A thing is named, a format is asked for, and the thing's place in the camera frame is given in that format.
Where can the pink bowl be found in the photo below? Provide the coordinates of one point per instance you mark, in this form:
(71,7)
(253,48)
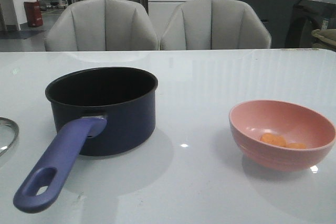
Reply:
(296,124)

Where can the right grey upholstered chair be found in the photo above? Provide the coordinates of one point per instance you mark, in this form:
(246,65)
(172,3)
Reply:
(214,24)

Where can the grey upholstered chair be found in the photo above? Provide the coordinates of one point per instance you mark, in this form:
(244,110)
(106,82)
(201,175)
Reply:
(214,24)
(102,25)

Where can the beige cushion at right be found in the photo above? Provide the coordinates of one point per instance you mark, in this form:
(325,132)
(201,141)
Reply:
(324,39)

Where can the blue saucepan with handle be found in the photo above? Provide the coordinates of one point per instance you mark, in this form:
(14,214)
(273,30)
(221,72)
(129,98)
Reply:
(97,112)

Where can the dark appliance at right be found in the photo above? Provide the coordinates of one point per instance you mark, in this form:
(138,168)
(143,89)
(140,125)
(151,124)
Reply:
(306,16)

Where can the red bin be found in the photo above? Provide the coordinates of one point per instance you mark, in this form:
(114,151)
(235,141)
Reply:
(33,14)

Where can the left grey upholstered chair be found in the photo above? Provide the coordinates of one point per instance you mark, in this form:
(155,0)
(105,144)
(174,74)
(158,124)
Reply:
(102,25)

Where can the glass lid blue knob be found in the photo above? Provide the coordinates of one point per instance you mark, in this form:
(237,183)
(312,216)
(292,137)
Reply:
(9,134)

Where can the orange ham slice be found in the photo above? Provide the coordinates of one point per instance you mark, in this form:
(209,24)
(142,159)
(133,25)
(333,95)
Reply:
(272,139)

